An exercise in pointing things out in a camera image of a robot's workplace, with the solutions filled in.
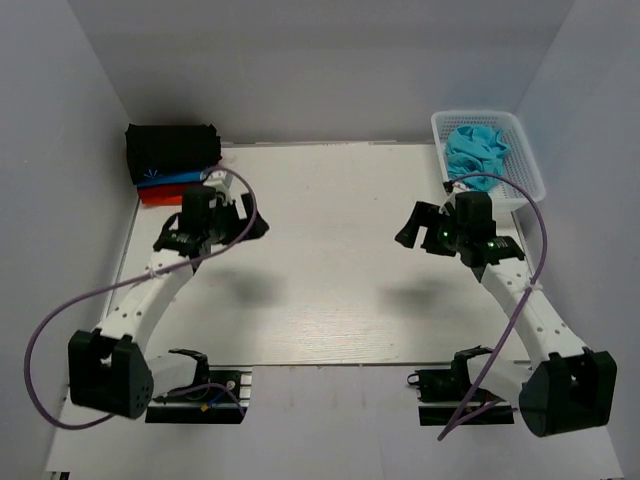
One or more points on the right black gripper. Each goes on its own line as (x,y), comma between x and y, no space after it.
(426,215)

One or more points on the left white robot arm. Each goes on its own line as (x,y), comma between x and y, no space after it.
(109,370)

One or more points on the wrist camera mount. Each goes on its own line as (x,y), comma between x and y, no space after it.
(220,180)
(452,189)

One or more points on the black t shirt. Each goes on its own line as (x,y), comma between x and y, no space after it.
(154,151)

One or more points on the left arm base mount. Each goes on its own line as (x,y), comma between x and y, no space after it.
(211,406)

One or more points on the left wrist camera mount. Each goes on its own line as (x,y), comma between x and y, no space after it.
(220,180)

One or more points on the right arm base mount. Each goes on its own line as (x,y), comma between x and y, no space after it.
(438,398)

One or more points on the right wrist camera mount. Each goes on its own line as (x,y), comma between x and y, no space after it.
(452,189)

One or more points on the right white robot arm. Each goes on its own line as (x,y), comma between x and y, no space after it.
(566,386)

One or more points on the crumpled light blue t shirt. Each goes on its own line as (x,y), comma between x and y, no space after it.
(475,149)

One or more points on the white plastic basket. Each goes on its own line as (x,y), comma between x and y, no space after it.
(519,163)

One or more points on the folded blue t shirt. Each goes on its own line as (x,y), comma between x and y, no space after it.
(170,179)

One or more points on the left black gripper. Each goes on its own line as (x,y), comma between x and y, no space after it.
(240,226)

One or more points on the folded red t shirt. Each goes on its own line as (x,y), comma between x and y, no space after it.
(162,191)

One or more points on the folded orange t shirt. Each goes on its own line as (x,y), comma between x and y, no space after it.
(161,200)

